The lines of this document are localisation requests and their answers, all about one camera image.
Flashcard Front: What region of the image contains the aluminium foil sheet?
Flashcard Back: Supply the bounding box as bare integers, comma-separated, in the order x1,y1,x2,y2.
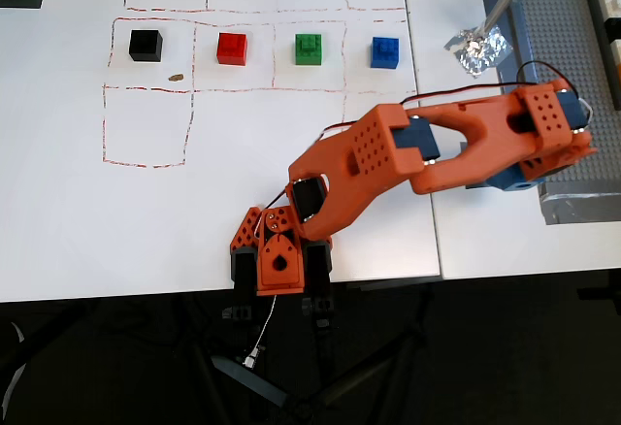
444,24,514,79

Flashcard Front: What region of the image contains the black tripod base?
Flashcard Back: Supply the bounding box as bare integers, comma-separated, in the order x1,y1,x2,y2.
211,298,438,425

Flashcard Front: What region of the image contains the silver-grey tape patch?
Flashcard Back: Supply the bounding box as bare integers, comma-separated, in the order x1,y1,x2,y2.
537,180,621,226

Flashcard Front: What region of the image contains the black table clamp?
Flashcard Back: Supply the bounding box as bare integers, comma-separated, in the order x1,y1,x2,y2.
222,241,337,330

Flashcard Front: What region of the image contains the blue brick block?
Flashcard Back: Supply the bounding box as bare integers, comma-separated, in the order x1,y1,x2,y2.
370,36,401,70

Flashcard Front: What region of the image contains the grey studded baseplate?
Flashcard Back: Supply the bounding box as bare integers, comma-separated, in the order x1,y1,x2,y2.
499,0,621,188

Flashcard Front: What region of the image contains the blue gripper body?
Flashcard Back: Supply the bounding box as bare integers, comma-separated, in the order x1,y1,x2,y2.
465,165,548,194

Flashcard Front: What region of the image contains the black brick block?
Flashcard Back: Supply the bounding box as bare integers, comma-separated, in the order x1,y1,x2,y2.
128,29,164,63

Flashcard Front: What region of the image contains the blue-grey tape strip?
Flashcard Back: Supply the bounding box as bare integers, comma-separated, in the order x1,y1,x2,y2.
483,0,539,87

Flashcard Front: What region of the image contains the red brick block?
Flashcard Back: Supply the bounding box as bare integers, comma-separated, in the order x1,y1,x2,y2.
215,32,249,66

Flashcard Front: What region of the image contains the small green brick block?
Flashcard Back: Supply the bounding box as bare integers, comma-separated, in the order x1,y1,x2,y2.
294,33,324,67

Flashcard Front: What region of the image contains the white cable with connector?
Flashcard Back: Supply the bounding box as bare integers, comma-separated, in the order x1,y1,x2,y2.
242,293,278,369

